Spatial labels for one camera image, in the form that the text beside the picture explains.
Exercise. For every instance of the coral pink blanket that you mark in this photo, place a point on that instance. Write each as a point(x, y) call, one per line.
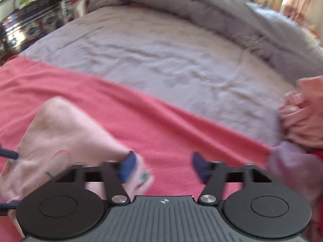
point(164, 131)

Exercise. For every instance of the grey bed sheet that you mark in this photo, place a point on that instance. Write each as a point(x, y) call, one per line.
point(151, 50)

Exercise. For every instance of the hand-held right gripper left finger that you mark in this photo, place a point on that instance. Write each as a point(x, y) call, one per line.
point(127, 166)

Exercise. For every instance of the mauve garment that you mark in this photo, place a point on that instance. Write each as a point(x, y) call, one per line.
point(290, 163)

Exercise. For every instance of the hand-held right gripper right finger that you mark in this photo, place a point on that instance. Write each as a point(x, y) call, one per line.
point(200, 167)

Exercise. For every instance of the grey patterned duvet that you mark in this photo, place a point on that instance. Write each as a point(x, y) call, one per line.
point(227, 7)

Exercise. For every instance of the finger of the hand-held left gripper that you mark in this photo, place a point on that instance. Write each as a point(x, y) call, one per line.
point(6, 207)
point(10, 154)

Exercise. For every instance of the pink strawberry print pants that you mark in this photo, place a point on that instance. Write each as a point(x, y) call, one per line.
point(63, 131)

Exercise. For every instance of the pink floral curtain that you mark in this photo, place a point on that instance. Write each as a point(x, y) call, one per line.
point(302, 0)

